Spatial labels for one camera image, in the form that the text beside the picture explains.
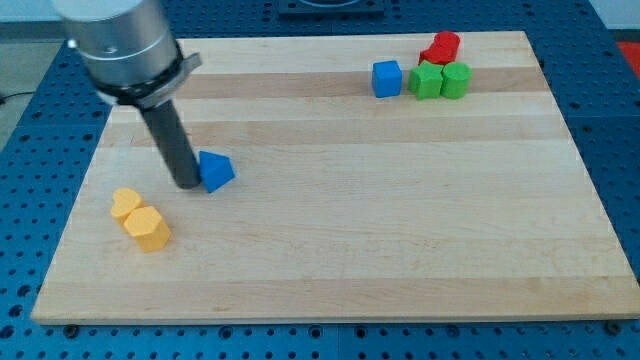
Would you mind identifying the black cable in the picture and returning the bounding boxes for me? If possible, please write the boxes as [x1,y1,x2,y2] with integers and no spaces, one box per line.
[0,90,34,105]

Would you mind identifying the blue cube block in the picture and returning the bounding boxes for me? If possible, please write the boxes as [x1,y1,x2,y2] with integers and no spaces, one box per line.
[371,60,403,98]

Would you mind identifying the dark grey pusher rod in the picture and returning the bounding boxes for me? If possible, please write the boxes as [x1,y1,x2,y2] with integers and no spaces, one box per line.
[141,100,201,189]

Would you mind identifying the blue triangle block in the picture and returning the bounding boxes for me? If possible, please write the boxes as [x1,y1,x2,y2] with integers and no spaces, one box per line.
[199,151,235,193]

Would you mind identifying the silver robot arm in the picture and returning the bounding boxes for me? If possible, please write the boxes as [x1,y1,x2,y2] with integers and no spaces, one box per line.
[52,0,202,109]

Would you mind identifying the wooden board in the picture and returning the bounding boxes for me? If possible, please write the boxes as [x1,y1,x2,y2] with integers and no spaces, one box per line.
[31,31,639,325]

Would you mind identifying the green cylinder block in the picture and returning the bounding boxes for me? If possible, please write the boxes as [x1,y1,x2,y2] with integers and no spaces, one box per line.
[441,62,472,99]

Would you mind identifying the yellow hexagon block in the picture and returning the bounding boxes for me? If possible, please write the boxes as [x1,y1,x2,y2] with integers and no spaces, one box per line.
[124,206,172,252]

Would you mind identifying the green star block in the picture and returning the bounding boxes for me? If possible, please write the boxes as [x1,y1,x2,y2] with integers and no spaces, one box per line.
[408,61,444,100]

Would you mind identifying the red cylinder block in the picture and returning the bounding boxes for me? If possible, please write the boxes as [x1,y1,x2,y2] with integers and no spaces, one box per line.
[433,31,460,64]

